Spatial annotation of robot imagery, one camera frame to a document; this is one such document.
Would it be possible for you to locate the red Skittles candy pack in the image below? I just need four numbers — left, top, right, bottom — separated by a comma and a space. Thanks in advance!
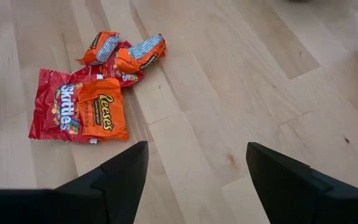
28, 68, 99, 145
72, 40, 145, 89

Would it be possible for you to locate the orange Reese's candy pack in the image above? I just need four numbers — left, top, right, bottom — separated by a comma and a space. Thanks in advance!
77, 77, 130, 142
114, 33, 168, 75
75, 30, 121, 67

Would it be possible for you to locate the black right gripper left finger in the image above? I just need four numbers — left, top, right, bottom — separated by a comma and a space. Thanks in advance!
53, 140, 150, 224

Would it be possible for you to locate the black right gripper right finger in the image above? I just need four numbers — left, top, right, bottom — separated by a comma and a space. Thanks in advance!
246, 141, 358, 224

